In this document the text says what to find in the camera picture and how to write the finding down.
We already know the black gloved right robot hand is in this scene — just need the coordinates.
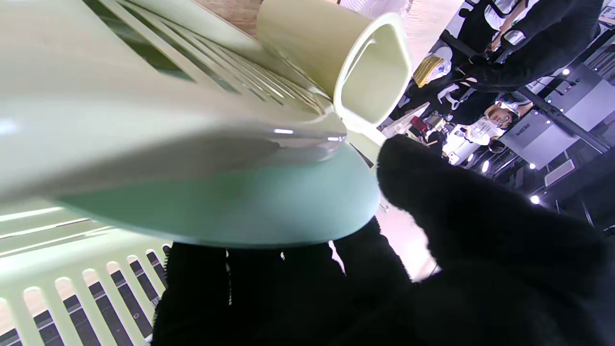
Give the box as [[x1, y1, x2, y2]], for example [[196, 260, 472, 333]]
[[151, 135, 615, 346]]

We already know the teal plate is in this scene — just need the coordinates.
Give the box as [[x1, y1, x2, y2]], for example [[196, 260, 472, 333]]
[[55, 139, 381, 248]]

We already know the person wearing glasses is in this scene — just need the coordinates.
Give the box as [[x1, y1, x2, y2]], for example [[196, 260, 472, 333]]
[[464, 94, 534, 147]]

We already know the grey Redmi display box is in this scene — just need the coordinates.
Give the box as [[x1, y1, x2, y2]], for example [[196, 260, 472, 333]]
[[500, 62, 615, 169]]

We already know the person in black clothes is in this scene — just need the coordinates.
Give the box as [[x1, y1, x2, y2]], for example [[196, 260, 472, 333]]
[[392, 0, 606, 125]]

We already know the pale green cutlery holder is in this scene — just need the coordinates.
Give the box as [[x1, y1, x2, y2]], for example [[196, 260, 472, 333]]
[[257, 0, 413, 128]]

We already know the pale green plastic dish rack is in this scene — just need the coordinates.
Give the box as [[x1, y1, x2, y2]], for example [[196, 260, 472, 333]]
[[0, 0, 385, 346]]

